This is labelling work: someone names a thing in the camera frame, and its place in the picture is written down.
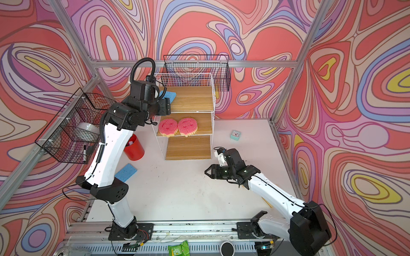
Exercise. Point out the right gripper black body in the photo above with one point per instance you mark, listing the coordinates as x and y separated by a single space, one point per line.
226 172

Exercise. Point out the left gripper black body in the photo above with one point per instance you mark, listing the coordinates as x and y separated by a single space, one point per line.
160 108

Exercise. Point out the blue rectangular sponge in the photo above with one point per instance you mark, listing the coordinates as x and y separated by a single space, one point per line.
170 95
126 173

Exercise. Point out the pink smiley scrub sponge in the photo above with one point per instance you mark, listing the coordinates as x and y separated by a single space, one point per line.
168 127

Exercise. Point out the yellow pink smiley sponge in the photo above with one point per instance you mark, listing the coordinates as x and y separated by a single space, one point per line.
187 126

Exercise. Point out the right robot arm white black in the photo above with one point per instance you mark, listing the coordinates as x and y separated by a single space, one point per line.
302 224

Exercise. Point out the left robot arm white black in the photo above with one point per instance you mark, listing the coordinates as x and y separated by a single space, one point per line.
116 127

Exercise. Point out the mint square alarm clock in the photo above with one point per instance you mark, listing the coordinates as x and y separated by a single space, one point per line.
235 135

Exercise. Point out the yellow sponge near right edge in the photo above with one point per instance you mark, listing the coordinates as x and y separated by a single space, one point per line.
269 204

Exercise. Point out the red cylindrical cup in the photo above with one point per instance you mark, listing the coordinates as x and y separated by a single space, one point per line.
133 149

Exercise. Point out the black white round speaker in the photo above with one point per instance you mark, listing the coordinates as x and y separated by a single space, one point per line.
227 249

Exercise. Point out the green snack packet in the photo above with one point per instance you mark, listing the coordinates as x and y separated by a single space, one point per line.
181 249

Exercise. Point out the silver metal can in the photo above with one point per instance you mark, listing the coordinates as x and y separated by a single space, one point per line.
72 251

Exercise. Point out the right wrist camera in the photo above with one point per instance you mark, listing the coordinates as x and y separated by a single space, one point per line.
219 154

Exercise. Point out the white wire wooden shelf rack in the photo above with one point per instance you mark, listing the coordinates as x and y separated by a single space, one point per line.
197 102

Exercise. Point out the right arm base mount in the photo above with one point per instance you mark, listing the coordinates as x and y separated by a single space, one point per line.
251 230

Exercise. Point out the black wire basket back wall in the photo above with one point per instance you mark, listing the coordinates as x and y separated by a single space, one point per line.
197 70

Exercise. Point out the black wire basket wall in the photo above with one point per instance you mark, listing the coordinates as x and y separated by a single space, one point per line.
74 133
197 70

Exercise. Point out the black wire basket left wall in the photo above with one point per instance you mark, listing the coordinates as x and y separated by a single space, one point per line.
74 133

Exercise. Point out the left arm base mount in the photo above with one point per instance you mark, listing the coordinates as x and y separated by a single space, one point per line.
131 237

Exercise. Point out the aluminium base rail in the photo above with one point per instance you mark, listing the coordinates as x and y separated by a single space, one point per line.
204 239

